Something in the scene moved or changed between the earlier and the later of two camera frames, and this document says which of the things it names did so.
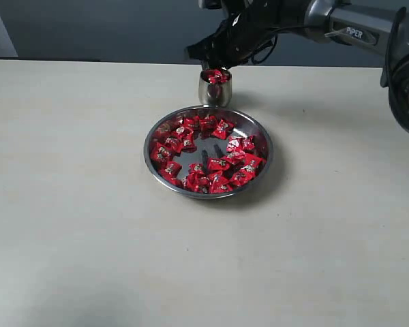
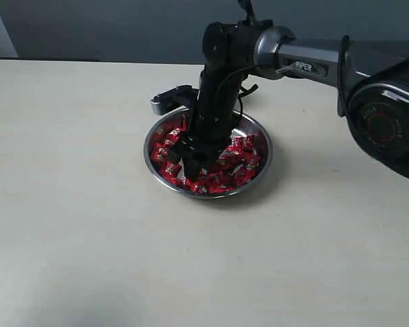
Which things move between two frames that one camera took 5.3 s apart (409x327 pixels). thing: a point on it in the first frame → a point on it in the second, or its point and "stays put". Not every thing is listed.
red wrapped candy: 238,145 stays put
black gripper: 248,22 → 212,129
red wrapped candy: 171,170 stays put
